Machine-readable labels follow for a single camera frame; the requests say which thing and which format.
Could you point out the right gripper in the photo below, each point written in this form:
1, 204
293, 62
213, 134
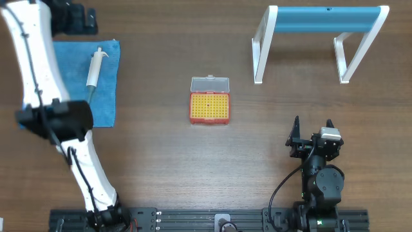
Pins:
326, 148

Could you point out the white pipette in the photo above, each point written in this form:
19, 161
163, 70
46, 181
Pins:
94, 69

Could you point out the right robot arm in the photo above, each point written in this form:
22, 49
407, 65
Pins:
325, 187

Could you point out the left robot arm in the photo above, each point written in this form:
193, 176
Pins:
38, 64

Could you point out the red and yellow tip box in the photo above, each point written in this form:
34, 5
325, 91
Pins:
209, 106

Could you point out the white and blue stand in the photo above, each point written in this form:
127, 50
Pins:
322, 19

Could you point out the blue cloth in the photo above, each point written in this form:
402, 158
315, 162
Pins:
74, 64

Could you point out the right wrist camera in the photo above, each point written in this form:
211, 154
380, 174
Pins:
330, 133

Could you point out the mounting rail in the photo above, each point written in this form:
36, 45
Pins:
193, 220

